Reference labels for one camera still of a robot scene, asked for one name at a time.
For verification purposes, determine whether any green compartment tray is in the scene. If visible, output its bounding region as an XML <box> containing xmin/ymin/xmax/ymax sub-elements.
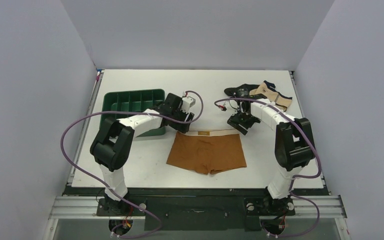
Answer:
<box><xmin>99</xmin><ymin>88</ymin><xmax>166</xmax><ymax>137</ymax></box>

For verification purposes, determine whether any beige underwear with dark trim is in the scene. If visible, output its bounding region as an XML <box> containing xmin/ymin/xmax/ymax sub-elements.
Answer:
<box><xmin>250</xmin><ymin>80</ymin><xmax>293</xmax><ymax>111</ymax></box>

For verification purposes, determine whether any brown underwear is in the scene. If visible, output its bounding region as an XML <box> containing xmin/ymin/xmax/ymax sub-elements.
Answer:
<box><xmin>166</xmin><ymin>131</ymin><xmax>247</xmax><ymax>175</ymax></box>

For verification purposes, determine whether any black patterned underwear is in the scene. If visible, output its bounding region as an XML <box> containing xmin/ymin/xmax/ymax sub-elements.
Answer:
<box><xmin>224</xmin><ymin>83</ymin><xmax>267</xmax><ymax>100</ymax></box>

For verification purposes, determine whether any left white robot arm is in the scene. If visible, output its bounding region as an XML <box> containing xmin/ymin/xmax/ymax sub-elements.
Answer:
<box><xmin>90</xmin><ymin>93</ymin><xmax>196</xmax><ymax>215</ymax></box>

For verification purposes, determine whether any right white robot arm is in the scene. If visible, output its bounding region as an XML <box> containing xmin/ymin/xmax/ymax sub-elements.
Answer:
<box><xmin>227</xmin><ymin>96</ymin><xmax>320</xmax><ymax>215</ymax></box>

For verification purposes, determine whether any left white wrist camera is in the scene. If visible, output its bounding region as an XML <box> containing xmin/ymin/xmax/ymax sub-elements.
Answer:
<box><xmin>181</xmin><ymin>96</ymin><xmax>196</xmax><ymax>109</ymax></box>

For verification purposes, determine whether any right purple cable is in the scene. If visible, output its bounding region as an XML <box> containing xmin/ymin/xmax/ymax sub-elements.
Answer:
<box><xmin>213</xmin><ymin>97</ymin><xmax>323</xmax><ymax>239</ymax></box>

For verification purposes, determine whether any purple cable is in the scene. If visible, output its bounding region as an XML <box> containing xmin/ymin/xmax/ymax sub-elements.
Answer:
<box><xmin>60</xmin><ymin>90</ymin><xmax>204</xmax><ymax>239</ymax></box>
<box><xmin>213</xmin><ymin>97</ymin><xmax>323</xmax><ymax>239</ymax></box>

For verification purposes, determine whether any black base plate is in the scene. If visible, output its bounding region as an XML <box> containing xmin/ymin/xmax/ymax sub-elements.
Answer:
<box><xmin>67</xmin><ymin>188</ymin><xmax>329</xmax><ymax>236</ymax></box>

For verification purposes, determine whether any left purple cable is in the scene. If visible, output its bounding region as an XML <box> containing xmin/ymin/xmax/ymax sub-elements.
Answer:
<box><xmin>60</xmin><ymin>90</ymin><xmax>204</xmax><ymax>239</ymax></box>

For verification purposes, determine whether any aluminium frame rail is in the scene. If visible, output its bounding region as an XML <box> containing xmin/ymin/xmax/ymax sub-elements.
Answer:
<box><xmin>48</xmin><ymin>195</ymin><xmax>147</xmax><ymax>220</ymax></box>

